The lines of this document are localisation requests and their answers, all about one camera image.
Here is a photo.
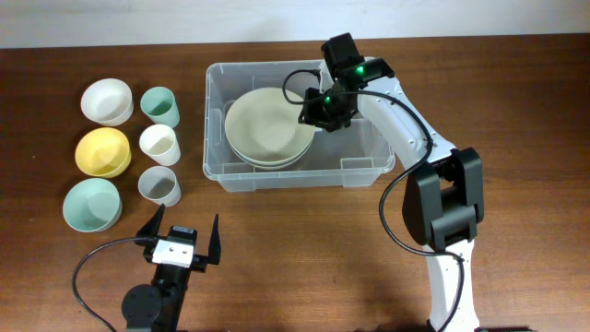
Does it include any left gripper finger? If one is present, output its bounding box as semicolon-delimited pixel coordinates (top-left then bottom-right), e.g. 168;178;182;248
207;215;221;265
135;204;166;245

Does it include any beige bowl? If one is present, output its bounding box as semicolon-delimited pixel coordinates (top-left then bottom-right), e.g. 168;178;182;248
225;88;315;165

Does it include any cream bowl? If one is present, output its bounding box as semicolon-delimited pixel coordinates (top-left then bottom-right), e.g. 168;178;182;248
231;144;312;170

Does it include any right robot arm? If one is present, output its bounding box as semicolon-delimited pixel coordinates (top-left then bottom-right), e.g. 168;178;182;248
298;33;484;331

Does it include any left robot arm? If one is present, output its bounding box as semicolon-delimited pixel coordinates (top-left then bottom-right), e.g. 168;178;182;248
122;205;221;331

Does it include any clear plastic storage container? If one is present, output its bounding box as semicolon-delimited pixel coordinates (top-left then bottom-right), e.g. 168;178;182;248
203;59;395;192

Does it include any grey cup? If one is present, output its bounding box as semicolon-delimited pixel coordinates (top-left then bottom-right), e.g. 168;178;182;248
137;166;182;208

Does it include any mint green small bowl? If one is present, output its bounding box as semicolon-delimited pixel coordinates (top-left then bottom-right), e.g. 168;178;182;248
63;178;123;232

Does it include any cream white cup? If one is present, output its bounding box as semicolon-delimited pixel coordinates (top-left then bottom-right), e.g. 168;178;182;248
139;124;181;166

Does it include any yellow small bowl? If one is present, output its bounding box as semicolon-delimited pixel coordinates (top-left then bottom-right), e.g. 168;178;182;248
75;127;132;178

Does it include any mint green cup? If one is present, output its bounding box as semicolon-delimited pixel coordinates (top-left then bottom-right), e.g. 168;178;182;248
140;87;180;128

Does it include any white small bowl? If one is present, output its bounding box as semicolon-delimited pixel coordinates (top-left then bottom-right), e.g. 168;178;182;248
80;78;134;126

